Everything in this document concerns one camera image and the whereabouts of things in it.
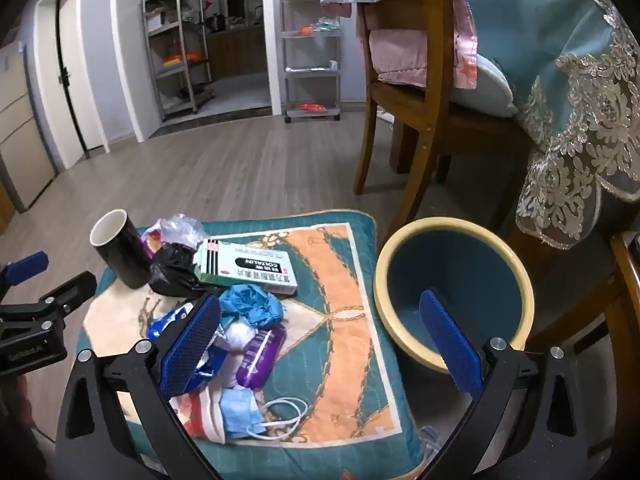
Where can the blue bin with cream rim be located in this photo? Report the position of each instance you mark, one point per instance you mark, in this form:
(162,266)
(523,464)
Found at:
(450,260)

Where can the wooden kitchen cabinet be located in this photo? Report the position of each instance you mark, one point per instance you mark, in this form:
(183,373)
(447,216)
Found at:
(235,52)

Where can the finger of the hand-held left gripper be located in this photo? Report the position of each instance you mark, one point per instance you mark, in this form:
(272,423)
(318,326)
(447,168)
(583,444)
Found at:
(75,287)
(30,264)

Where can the blue face mask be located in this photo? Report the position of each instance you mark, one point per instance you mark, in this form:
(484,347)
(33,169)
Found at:
(240,412)

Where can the teal lace-trimmed tablecloth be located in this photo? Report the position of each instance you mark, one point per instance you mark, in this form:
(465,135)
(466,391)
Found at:
(575,35)

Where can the white tissue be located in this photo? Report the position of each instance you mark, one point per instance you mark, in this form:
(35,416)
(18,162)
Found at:
(240,337)

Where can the pink cushion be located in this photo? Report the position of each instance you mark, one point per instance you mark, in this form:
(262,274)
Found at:
(400,55)

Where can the purple packet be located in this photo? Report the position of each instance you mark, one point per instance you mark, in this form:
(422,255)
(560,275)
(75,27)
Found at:
(260,355)

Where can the white shelf cart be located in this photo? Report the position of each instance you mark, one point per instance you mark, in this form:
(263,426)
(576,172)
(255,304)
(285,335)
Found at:
(310,72)

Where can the blue and white packet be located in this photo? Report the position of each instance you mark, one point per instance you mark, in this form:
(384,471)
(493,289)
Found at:
(162,325)

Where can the white door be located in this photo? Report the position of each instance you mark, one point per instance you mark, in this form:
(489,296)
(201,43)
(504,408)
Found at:
(70,85)

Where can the clear plastic wrapper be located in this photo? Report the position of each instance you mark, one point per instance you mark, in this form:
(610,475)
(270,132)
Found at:
(182,230)

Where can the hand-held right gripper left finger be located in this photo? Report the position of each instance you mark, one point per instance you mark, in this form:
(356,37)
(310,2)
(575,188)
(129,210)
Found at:
(192,345)

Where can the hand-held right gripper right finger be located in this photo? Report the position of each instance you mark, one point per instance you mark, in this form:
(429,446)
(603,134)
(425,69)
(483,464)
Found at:
(450,345)

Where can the red and white packet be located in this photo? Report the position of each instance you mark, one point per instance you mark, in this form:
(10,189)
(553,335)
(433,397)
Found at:
(200,415)

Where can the blue rubber glove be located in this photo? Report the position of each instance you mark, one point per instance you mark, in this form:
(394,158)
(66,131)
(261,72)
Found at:
(250,305)

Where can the pink snack packet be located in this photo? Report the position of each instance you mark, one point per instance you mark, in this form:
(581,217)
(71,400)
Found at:
(150,242)

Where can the black plastic bag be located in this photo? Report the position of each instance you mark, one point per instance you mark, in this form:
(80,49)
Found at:
(172,270)

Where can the teal printed cushion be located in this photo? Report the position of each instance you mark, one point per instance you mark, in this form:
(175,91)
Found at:
(340,360)

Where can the black mug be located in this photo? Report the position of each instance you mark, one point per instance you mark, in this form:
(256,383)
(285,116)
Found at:
(125,255)

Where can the amber wooden chair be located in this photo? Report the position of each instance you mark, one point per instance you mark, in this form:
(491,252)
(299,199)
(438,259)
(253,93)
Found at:
(625,285)

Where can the metal shelving rack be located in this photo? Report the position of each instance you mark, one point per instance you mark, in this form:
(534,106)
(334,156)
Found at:
(172,71)

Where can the beige cabinet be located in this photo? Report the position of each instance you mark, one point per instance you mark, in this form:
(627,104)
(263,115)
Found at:
(20,135)

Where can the light blue pillow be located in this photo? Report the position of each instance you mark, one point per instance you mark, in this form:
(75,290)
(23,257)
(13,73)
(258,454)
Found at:
(490,90)

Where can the green and white medicine box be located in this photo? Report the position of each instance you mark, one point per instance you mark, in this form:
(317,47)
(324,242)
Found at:
(250,267)

